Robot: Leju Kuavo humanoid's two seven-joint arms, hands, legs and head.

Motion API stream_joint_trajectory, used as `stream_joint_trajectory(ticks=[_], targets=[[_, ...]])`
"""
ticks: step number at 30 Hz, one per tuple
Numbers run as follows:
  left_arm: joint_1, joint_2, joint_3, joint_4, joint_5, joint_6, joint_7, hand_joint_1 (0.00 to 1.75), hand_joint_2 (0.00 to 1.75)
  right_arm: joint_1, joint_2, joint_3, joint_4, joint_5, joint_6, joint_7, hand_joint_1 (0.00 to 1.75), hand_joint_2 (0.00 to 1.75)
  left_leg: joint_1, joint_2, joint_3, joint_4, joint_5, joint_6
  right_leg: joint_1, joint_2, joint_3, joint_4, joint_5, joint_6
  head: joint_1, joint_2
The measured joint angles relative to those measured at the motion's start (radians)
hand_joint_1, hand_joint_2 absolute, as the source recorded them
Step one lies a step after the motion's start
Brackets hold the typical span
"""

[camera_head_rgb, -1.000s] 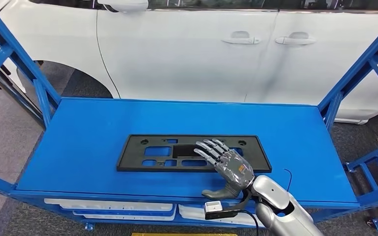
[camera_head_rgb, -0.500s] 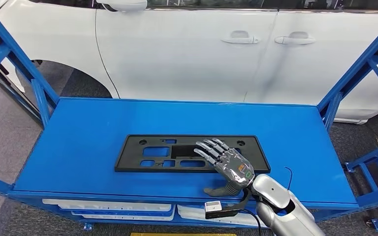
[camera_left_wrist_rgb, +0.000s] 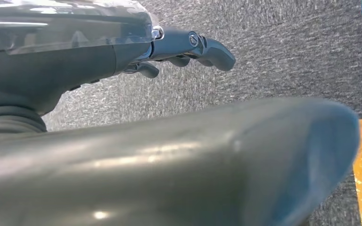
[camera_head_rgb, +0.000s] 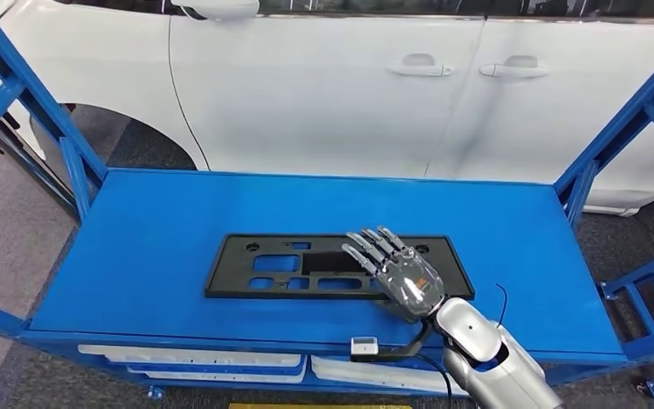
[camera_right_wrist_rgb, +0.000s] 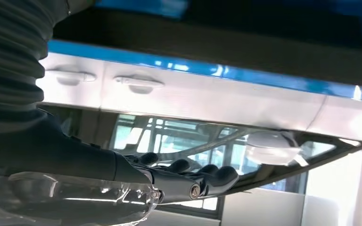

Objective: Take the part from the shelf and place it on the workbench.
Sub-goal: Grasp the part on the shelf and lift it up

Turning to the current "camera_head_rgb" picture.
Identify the grey metal rail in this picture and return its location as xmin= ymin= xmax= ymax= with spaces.
xmin=0 ymin=110 xmax=80 ymax=218

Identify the white car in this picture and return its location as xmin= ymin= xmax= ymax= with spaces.
xmin=0 ymin=0 xmax=654 ymax=218

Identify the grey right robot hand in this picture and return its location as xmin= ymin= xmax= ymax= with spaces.
xmin=341 ymin=225 xmax=446 ymax=325

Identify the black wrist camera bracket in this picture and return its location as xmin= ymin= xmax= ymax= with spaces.
xmin=352 ymin=320 xmax=436 ymax=364

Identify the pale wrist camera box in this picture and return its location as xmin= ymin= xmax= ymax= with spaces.
xmin=350 ymin=337 xmax=381 ymax=357

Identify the black camera cable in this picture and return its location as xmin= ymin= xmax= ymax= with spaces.
xmin=413 ymin=352 xmax=456 ymax=409

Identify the thin black wire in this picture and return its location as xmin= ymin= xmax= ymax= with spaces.
xmin=494 ymin=283 xmax=510 ymax=329

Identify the yellow floor tape square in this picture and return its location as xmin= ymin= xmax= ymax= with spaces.
xmin=227 ymin=402 xmax=413 ymax=409

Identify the black plastic plate frame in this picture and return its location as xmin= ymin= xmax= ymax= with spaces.
xmin=204 ymin=233 xmax=476 ymax=302

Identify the blue metal shelf rack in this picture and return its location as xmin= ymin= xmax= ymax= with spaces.
xmin=0 ymin=0 xmax=654 ymax=397

